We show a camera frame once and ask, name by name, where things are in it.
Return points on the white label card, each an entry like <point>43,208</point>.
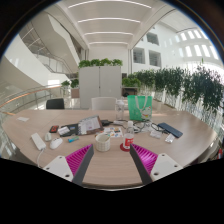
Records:
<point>155,134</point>

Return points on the white computer mouse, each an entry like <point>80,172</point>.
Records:
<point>56,143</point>

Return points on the group of ceiling light strips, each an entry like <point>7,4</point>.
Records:
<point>108,19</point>

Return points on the brown-backed printed booklet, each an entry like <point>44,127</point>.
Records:
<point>89,125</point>

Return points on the small white charger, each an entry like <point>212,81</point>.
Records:
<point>48,136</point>

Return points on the white paper slip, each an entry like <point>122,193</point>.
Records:
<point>22,119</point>

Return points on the white power strip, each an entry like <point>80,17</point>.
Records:
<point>38,141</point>

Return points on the small red-black device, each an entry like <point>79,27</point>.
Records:
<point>54,129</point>

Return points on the small black pouch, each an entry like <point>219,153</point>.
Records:
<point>106,122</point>

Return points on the black chair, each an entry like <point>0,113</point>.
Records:
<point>55,104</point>

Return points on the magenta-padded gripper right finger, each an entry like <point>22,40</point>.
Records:
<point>160,166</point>

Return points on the small white card box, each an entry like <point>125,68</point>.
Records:
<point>63,130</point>

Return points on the row of green hedge plants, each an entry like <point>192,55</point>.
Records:
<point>196,86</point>

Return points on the white chair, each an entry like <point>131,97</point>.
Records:
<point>103,104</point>

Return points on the small white packet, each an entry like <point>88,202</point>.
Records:
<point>169,138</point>

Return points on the black notebook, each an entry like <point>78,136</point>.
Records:
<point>73,128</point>

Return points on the colourful sticker sheet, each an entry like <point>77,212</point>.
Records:
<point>113,132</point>

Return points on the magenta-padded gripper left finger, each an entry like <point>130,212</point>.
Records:
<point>63,166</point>

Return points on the small blue-green tube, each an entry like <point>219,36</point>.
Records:
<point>73,139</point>

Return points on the wooden-topped glass railing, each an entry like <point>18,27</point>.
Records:
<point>20,96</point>

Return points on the planter box with plants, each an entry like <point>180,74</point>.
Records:
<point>131,82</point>

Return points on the white plant-topped cabinet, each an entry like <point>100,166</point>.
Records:
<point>100,85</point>

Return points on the potted green plants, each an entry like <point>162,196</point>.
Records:
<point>75,83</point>

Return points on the green tote bag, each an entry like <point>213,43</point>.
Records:
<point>136,111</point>

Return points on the white grid-pattern mug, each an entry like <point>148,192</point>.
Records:
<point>102,143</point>

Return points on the red-labelled clear water bottle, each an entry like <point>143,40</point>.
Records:
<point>128,141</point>

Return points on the tall clear white-lidded bottle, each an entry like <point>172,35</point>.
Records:
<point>119,111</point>

